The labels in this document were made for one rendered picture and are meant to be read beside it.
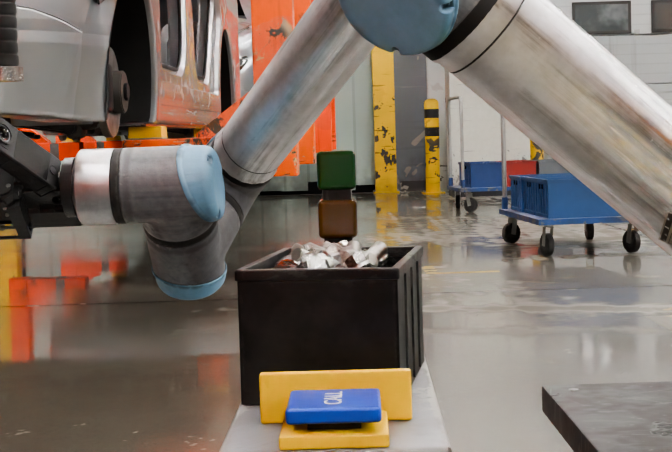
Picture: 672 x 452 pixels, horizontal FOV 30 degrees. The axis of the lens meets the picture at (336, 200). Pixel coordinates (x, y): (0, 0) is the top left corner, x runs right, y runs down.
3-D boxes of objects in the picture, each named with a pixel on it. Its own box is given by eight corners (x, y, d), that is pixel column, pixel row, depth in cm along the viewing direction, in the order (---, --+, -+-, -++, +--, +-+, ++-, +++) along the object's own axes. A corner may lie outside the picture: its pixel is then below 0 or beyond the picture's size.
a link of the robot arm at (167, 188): (223, 241, 149) (214, 181, 142) (119, 245, 149) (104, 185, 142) (228, 185, 156) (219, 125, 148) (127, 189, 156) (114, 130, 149)
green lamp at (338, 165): (318, 188, 132) (317, 151, 132) (356, 187, 132) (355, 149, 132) (317, 190, 128) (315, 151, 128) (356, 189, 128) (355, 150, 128)
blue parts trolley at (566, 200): (498, 242, 754) (494, 81, 749) (597, 238, 758) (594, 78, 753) (537, 258, 654) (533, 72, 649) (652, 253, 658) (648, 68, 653)
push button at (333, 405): (291, 417, 98) (290, 389, 98) (380, 415, 98) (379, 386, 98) (285, 439, 91) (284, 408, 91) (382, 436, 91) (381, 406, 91)
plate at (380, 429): (285, 425, 99) (285, 412, 99) (387, 422, 98) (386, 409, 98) (278, 450, 91) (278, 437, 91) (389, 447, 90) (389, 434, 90)
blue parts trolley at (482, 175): (447, 208, 1092) (444, 97, 1087) (559, 204, 1101) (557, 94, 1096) (460, 213, 1031) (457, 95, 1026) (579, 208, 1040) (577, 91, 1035)
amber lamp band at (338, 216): (320, 236, 133) (318, 198, 132) (357, 235, 133) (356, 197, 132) (318, 239, 129) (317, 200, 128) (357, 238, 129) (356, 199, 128)
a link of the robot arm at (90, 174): (105, 189, 142) (114, 128, 149) (62, 191, 143) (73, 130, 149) (119, 239, 149) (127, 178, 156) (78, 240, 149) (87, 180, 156)
